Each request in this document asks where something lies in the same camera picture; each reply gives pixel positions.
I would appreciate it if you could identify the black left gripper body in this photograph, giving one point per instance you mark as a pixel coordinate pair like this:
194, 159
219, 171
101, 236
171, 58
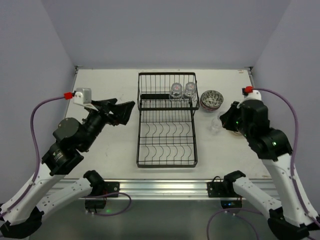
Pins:
106, 113

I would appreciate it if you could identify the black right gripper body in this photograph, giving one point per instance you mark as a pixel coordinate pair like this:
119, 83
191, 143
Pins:
230, 119

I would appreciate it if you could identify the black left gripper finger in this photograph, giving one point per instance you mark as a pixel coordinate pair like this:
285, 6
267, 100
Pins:
121, 113
104, 105

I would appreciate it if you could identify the clear drinking glass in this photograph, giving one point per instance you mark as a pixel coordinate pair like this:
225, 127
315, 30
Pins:
190, 90
221, 113
176, 91
215, 126

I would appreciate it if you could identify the black floral patterned bowl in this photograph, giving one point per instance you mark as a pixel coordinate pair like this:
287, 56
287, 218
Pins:
212, 98

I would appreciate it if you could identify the brown textured bowl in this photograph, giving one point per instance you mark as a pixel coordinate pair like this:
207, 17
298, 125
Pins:
236, 133

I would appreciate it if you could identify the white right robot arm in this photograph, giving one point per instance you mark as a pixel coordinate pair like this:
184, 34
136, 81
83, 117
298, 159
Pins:
292, 217

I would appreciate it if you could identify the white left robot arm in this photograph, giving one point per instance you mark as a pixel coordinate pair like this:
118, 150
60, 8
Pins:
24, 213

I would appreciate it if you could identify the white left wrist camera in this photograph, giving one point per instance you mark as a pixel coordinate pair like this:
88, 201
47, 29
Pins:
83, 97

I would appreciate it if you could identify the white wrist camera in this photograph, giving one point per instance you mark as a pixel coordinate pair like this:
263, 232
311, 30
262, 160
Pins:
83, 97
251, 97

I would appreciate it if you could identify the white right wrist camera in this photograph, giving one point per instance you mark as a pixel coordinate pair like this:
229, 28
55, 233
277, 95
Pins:
251, 97

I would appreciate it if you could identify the black wire dish rack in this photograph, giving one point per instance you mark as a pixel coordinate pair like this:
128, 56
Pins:
166, 130

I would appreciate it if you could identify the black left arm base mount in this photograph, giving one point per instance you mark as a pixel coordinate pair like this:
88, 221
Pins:
94, 204

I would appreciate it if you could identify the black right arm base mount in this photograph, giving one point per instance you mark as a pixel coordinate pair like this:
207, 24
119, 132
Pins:
222, 188

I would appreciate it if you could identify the aluminium mounting rail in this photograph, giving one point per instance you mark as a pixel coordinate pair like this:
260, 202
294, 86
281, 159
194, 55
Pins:
167, 189

